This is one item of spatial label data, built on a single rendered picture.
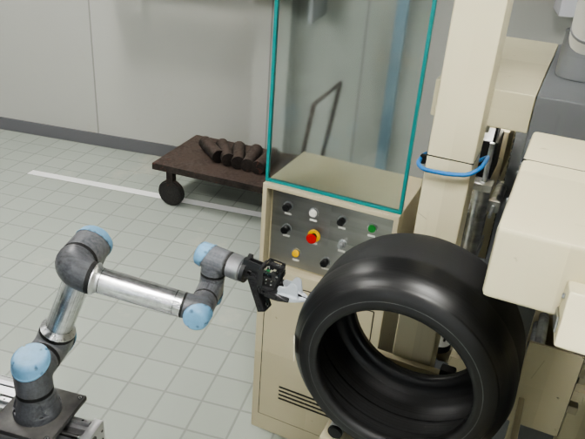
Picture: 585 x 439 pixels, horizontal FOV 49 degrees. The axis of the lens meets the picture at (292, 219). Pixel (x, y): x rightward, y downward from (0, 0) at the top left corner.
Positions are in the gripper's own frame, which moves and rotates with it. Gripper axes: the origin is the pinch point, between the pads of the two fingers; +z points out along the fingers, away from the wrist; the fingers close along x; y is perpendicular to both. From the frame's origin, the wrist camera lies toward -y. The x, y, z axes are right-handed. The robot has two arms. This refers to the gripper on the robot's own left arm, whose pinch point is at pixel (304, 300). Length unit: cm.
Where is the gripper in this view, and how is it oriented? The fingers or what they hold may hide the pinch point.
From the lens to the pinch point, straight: 183.5
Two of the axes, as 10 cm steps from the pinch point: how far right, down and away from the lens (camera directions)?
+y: 1.5, -8.5, -5.0
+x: 4.1, -4.0, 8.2
